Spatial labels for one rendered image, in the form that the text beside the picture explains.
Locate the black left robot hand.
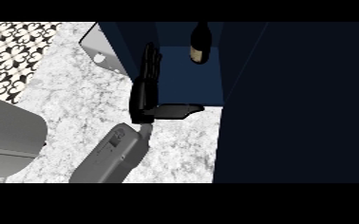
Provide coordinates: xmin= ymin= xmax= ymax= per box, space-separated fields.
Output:
xmin=129 ymin=42 xmax=207 ymax=124

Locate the navy blue cabinet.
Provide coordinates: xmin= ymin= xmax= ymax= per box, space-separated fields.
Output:
xmin=96 ymin=21 xmax=271 ymax=107

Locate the dark wine bottle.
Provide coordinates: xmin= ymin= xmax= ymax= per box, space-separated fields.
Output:
xmin=188 ymin=21 xmax=213 ymax=65

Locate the dark navy cabinet door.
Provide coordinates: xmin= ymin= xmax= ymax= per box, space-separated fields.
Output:
xmin=212 ymin=21 xmax=359 ymax=184

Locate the pale grey flat appliance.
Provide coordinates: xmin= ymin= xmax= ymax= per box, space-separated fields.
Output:
xmin=79 ymin=22 xmax=129 ymax=76

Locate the grey rounded appliance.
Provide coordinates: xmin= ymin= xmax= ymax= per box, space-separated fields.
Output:
xmin=0 ymin=99 xmax=49 ymax=178

